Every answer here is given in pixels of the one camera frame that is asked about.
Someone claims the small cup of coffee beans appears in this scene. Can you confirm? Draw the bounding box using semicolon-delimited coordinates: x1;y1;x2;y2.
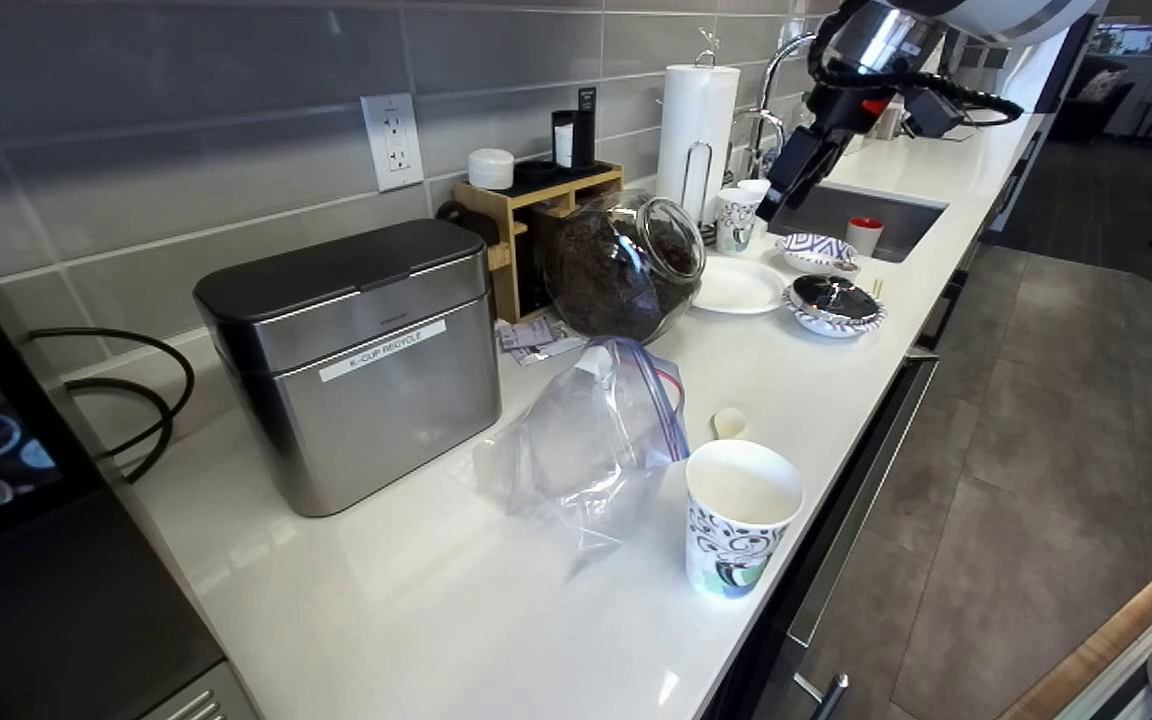
850;216;883;255

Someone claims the chrome sink faucet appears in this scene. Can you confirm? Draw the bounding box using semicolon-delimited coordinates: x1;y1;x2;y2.
750;23;828;163

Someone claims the patterned paper cup middle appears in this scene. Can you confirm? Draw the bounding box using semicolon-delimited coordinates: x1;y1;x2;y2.
718;188;758;255

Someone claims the black power cable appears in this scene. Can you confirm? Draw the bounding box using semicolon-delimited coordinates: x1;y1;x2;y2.
21;323;201;487

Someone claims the blue striped paper bowl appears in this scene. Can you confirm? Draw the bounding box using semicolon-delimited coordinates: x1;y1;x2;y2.
785;283;883;340

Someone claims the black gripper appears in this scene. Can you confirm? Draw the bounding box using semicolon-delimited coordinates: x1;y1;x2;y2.
767;119;854;202

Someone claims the black coffee machine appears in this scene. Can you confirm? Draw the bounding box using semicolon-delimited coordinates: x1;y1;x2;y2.
0;323;255;720

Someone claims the glass jug with coffee beans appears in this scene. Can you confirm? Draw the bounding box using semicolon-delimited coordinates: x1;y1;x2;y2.
534;202;710;340

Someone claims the patterned paper cup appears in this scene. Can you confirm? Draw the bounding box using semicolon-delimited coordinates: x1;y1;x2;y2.
718;188;758;255
686;441;806;600
737;181;773;216

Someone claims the patterned paper cup left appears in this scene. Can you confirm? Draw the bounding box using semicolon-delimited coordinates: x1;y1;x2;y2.
686;441;806;600

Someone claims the patterned paper cup right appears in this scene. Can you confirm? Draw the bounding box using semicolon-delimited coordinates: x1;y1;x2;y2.
737;181;773;216

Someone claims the blue patterned paper plate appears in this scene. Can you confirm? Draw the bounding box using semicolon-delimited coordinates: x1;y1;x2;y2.
775;234;856;272

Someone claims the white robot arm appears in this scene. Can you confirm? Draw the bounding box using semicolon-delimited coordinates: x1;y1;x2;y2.
760;0;1096;219

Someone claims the stainless steel canister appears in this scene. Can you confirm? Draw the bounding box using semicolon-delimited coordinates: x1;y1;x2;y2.
191;219;501;517

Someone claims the paper towel roll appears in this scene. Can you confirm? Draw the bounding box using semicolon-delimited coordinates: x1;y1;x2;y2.
657;64;741;219

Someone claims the wooden pod organizer box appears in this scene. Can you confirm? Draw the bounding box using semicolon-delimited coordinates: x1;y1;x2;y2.
450;86;628;323

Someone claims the white wall outlet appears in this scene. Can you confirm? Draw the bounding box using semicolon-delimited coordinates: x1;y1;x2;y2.
361;91;425;194

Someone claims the clear zip plastic bag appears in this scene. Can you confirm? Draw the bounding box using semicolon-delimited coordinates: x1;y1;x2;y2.
474;336;687;553

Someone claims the white paper plate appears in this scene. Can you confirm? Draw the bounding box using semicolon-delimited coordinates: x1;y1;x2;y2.
691;255;788;315

